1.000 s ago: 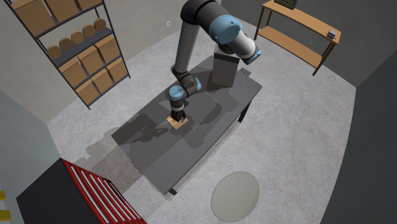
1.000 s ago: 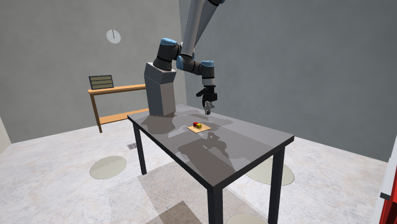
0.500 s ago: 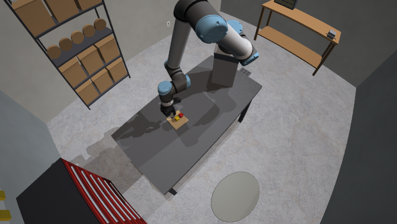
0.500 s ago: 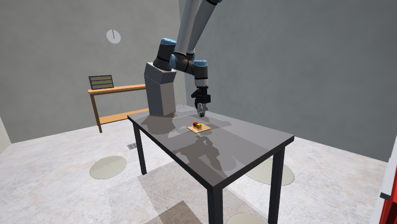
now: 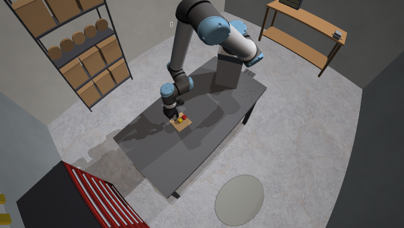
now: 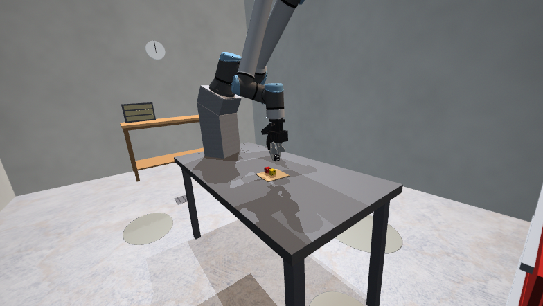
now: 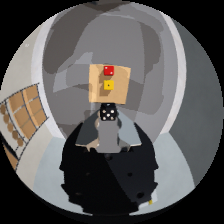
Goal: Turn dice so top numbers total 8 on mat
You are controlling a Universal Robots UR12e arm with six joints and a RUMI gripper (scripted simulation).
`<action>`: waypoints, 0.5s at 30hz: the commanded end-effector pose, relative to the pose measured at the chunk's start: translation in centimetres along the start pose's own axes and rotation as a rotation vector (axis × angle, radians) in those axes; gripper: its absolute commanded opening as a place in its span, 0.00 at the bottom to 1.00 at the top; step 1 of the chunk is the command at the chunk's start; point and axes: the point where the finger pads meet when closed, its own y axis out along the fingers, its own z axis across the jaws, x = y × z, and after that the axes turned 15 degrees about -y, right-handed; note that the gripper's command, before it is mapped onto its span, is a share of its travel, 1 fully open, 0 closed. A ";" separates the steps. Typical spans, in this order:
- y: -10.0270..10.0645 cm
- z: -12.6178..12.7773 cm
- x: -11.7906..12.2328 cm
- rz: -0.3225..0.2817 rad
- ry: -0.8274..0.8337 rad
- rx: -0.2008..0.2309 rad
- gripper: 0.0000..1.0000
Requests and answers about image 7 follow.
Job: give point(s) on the black die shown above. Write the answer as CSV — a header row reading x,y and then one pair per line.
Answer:
x,y
108,111

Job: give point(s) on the red die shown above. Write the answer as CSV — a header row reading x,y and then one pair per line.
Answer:
x,y
108,70

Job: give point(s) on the tan mat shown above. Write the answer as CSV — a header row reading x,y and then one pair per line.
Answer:
x,y
96,81

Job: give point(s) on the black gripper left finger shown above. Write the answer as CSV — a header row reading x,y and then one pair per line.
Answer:
x,y
81,139

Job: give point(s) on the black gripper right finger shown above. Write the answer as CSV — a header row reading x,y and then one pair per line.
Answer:
x,y
134,138

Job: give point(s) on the yellow die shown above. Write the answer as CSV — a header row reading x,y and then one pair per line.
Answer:
x,y
108,84

